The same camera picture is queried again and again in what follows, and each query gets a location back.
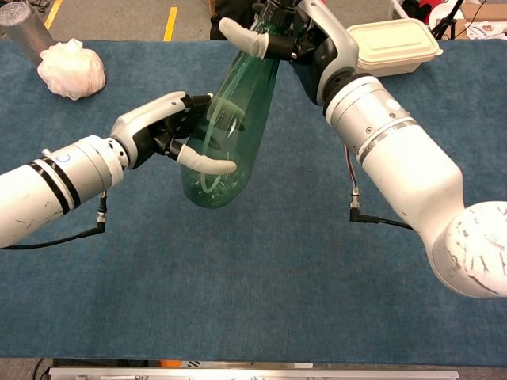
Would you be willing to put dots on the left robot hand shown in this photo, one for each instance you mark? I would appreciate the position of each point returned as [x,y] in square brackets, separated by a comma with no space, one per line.
[146,116]

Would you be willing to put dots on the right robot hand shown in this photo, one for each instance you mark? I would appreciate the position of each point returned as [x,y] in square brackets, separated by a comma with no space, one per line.
[328,35]

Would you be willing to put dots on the green plastic spray bottle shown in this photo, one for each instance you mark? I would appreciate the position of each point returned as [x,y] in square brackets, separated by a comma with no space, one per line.
[245,87]

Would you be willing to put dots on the cream lidded food container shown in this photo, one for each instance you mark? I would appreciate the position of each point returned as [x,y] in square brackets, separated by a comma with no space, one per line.
[396,43]

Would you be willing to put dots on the white mesh bath sponge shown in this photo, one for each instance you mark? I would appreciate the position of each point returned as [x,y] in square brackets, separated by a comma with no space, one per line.
[71,69]

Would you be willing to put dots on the red and black bag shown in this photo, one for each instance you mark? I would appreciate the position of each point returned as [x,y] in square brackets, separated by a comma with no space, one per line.
[420,8]

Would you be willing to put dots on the short yellow floor tape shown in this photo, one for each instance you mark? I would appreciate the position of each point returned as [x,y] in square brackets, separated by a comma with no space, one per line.
[170,23]

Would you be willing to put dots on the person in black trousers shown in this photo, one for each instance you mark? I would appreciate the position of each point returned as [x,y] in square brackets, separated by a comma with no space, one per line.
[233,8]

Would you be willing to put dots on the black tripod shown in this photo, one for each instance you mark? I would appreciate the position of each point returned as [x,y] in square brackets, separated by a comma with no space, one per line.
[445,20]

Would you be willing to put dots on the long yellow floor tape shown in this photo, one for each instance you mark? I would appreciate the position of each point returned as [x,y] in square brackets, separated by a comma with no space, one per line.
[54,14]

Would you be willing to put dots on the grey cylindrical can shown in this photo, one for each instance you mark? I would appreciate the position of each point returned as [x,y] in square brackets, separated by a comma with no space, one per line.
[24,31]

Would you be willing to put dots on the cardboard box with papers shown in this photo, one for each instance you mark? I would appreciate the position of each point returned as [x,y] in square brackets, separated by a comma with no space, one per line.
[485,21]

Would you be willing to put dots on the blue felt table mat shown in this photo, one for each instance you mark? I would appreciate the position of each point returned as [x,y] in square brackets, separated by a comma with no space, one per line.
[277,277]

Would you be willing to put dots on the aluminium rail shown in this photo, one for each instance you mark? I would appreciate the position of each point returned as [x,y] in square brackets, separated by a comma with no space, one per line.
[253,374]

